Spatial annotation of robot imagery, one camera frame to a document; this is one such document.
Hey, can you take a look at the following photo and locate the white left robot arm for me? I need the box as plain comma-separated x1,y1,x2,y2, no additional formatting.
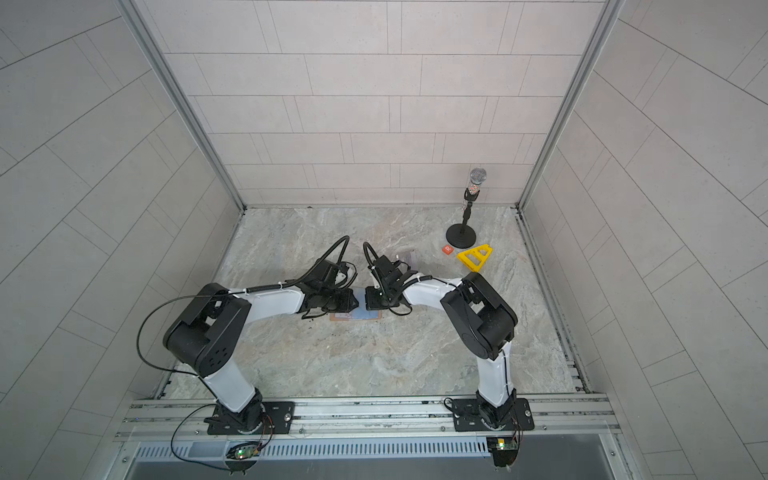
163,259,359,430

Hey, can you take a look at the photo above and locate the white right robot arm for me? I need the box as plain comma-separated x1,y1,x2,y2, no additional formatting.
365,253,518,428

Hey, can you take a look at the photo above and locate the clear acrylic card stand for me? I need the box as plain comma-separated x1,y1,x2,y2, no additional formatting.
397,250,420,271

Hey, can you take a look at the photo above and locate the black microphone stand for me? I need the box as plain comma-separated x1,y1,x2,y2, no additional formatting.
446,168,487,249

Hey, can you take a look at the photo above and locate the yellow triangle block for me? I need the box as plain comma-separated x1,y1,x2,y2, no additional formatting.
457,244,493,272

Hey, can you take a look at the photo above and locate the left green circuit board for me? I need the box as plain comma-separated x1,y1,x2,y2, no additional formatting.
226,442,262,461

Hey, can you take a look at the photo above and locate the white ventilation grille strip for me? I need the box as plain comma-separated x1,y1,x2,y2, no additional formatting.
135,437,490,464

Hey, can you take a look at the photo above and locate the right circuit board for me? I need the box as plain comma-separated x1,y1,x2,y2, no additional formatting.
486,436,520,468

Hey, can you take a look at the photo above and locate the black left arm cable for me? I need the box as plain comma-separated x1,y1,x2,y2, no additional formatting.
135,292,205,378

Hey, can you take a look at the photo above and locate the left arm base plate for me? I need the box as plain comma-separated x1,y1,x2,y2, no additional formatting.
204,401,296,435

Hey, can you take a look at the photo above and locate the aluminium mounting rail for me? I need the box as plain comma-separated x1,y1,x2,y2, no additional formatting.
112,394,620,442

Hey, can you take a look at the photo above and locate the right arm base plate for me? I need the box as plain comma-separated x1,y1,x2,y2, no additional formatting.
443,396,535,432

